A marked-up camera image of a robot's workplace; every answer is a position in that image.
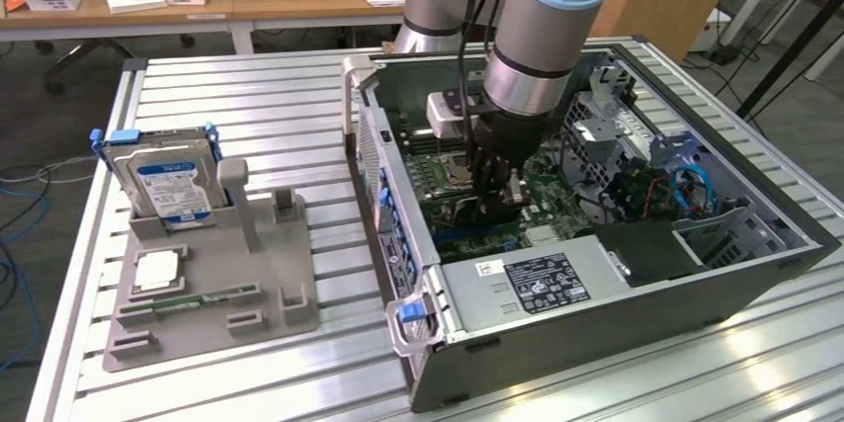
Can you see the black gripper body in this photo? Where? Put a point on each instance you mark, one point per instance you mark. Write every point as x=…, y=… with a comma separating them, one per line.
x=510, y=138

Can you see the graphics card with metal bracket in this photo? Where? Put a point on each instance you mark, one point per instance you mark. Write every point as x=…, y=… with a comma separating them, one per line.
x=470, y=217

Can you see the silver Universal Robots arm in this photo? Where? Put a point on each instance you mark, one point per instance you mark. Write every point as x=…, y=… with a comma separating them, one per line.
x=540, y=22

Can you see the CPU socket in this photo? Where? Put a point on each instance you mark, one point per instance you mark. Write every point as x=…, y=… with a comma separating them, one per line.
x=454, y=170

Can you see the green motherboard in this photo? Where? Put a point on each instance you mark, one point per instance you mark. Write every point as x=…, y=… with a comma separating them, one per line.
x=553, y=185

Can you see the silver chipset heatsink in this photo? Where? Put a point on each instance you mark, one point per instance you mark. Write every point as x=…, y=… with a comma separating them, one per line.
x=541, y=235

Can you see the silver drive cage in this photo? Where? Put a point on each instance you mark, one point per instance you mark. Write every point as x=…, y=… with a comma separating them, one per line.
x=589, y=133

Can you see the grey power supply unit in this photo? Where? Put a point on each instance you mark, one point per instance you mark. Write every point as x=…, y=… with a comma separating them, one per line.
x=474, y=293

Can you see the blue case latch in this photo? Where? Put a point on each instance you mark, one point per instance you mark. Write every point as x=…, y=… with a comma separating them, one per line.
x=409, y=313

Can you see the open black PC case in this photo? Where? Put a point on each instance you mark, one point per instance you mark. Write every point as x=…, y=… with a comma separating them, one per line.
x=586, y=343

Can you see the silver disk bay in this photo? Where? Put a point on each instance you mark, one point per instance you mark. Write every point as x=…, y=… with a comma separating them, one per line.
x=732, y=239

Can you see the black floor device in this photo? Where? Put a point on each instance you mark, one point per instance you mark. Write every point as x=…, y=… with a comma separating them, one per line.
x=725, y=54

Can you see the black slanted pole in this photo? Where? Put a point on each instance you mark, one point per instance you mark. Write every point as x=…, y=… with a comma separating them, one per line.
x=790, y=54

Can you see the grey parts rack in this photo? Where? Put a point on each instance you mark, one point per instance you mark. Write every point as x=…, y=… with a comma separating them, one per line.
x=210, y=303

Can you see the hard disk in blue caddy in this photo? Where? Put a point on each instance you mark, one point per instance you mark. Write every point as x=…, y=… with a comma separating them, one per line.
x=168, y=185

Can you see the green RAM stick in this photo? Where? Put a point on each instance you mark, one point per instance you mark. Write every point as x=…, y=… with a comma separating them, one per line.
x=197, y=301

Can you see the silver CPU chip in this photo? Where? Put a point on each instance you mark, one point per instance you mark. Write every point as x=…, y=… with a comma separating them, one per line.
x=156, y=271

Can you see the black office chair base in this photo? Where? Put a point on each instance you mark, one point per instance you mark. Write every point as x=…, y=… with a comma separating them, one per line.
x=65, y=60

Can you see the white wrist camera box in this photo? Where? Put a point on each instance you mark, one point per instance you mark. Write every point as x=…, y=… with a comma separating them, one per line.
x=441, y=118

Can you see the wooden desk white frame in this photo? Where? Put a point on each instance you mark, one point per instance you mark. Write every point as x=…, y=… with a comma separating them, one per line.
x=98, y=22
x=316, y=2

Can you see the white table frame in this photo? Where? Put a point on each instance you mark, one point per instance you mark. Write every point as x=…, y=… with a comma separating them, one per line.
x=740, y=12

